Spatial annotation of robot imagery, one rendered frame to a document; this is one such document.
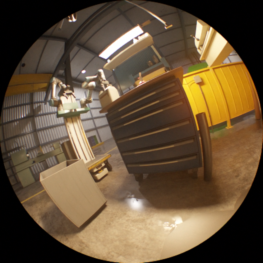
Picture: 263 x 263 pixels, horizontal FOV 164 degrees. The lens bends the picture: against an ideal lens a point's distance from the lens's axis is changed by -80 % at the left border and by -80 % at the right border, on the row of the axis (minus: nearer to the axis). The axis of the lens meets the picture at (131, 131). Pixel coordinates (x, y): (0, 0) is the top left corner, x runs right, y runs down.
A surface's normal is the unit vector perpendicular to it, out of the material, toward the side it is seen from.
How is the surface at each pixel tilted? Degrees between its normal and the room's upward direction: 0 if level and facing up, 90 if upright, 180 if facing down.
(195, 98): 90
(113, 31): 169
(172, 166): 90
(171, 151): 90
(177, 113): 90
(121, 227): 0
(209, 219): 0
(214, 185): 0
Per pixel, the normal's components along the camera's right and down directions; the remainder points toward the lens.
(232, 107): -0.45, 0.23
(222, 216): -0.35, -0.94
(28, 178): 0.82, -0.27
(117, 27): 0.26, 0.96
